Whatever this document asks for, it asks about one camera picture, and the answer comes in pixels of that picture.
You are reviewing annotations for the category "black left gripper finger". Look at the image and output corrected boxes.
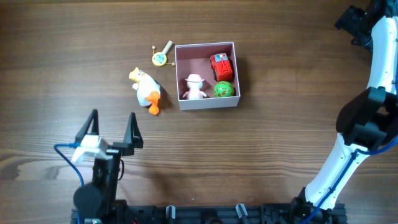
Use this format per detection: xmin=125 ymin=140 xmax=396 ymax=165
xmin=75 ymin=109 xmax=99 ymax=143
xmin=123 ymin=113 xmax=144 ymax=149

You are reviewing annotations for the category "pink hat doll figure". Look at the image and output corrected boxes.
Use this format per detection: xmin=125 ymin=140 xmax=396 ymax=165
xmin=182 ymin=73 xmax=208 ymax=100

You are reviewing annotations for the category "red toy car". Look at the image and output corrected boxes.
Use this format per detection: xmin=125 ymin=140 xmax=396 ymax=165
xmin=210 ymin=53 xmax=233 ymax=82

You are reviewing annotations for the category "white plush duck toy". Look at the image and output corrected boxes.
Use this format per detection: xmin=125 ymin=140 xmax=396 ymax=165
xmin=129 ymin=67 xmax=161 ymax=116

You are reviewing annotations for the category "wooden rattle drum toy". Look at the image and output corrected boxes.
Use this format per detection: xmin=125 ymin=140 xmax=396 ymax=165
xmin=152 ymin=40 xmax=175 ymax=67

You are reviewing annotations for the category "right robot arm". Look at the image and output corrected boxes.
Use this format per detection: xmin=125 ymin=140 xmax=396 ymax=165
xmin=286 ymin=0 xmax=397 ymax=223

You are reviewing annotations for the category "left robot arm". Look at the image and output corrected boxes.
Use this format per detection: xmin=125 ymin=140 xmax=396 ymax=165
xmin=72 ymin=109 xmax=144 ymax=223

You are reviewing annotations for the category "green patterned ball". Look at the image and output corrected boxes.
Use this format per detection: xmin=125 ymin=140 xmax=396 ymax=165
xmin=214 ymin=81 xmax=234 ymax=98

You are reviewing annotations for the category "right blue cable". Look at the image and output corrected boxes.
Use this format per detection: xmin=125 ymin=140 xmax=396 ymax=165
xmin=303 ymin=62 xmax=398 ymax=224

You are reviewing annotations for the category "white box pink interior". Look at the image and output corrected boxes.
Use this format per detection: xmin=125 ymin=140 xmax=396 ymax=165
xmin=175 ymin=42 xmax=241 ymax=111

